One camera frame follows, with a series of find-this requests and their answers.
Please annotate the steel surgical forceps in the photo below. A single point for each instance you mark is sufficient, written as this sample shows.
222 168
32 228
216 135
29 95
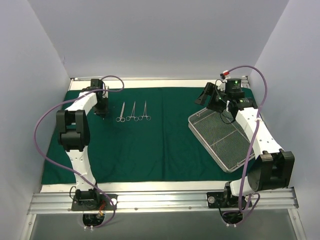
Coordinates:
144 115
132 115

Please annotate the steel surgical scissors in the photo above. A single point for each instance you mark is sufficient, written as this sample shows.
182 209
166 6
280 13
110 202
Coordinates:
120 118

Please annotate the dark green surgical cloth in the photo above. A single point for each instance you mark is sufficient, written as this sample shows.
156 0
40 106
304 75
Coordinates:
163 149

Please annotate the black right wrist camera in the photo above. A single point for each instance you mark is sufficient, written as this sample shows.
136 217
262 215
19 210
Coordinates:
232 87

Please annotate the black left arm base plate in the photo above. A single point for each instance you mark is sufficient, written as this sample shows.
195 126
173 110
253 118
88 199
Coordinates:
86 201

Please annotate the metal wire mesh tray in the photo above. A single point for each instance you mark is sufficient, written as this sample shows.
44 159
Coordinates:
223 138

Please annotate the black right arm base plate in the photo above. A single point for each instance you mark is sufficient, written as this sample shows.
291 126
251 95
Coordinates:
223 200

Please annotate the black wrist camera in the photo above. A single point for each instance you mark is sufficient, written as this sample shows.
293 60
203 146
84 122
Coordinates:
232 87
96 83

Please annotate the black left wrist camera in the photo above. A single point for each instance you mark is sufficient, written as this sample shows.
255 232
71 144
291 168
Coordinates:
96 83

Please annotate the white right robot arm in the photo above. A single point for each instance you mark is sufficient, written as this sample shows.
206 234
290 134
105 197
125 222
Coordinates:
232 131

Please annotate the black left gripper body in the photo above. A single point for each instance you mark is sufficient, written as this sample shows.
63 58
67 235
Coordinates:
101 110

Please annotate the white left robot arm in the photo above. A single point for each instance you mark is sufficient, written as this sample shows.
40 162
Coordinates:
74 136

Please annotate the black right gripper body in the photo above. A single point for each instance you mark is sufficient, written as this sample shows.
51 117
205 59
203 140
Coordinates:
210 95

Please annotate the aluminium front frame rail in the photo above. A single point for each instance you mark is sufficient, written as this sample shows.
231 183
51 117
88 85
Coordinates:
159 202

